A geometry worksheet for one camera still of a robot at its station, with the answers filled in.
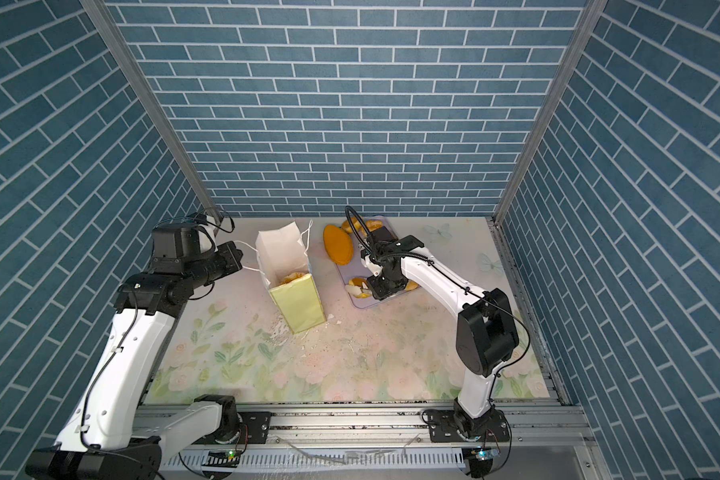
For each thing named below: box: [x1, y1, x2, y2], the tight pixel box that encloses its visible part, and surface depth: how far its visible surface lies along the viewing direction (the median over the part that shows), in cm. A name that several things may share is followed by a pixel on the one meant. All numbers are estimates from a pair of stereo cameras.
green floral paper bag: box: [255, 220, 325, 334], surface depth 86 cm
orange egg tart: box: [344, 277, 373, 299], surface depth 94 cm
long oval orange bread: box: [323, 224, 353, 266], surface depth 110 cm
